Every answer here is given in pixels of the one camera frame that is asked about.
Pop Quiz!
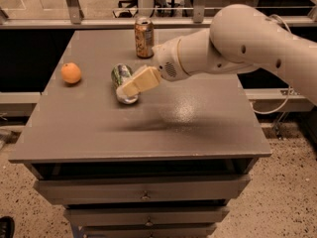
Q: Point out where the top grey drawer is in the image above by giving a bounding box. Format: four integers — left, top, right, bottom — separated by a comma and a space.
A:
34, 175, 251, 205

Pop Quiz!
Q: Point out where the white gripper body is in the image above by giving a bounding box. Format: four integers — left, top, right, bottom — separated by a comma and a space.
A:
153, 37, 190, 81

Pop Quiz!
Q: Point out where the grey drawer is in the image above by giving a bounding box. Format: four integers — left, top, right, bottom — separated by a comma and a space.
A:
64, 206, 229, 226
34, 175, 251, 205
83, 224, 216, 238

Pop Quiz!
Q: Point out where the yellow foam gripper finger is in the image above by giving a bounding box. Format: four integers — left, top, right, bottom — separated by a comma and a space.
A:
122, 66, 161, 97
132, 65, 147, 79

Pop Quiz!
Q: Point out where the middle grey drawer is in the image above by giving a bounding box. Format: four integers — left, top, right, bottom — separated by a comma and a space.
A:
64, 206, 229, 226

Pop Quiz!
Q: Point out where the grey drawer cabinet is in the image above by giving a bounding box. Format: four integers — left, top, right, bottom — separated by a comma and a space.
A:
8, 27, 272, 238

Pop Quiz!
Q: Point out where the metal railing frame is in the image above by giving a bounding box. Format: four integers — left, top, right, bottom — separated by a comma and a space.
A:
0, 0, 317, 29

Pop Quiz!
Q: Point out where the orange fruit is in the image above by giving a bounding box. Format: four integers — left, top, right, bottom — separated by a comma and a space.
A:
60, 62, 81, 84

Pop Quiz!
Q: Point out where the bottom grey drawer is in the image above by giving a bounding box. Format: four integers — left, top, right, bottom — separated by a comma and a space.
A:
83, 224, 216, 238

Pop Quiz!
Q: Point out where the black office chair base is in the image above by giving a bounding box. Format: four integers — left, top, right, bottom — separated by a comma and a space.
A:
113, 0, 138, 18

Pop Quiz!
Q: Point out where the orange-gold soda can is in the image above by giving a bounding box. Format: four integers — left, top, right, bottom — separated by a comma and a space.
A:
134, 16, 154, 59

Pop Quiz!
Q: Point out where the green soda can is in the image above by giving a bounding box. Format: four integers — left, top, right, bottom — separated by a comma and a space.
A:
111, 63, 139, 105

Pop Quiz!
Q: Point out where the white cable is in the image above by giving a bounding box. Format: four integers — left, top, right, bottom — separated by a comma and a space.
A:
251, 13, 293, 115

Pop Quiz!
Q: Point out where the black shoe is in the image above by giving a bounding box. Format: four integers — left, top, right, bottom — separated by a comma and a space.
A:
0, 216, 15, 238

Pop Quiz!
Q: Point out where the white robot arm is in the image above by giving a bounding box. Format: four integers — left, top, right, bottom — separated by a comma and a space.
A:
117, 4, 317, 104

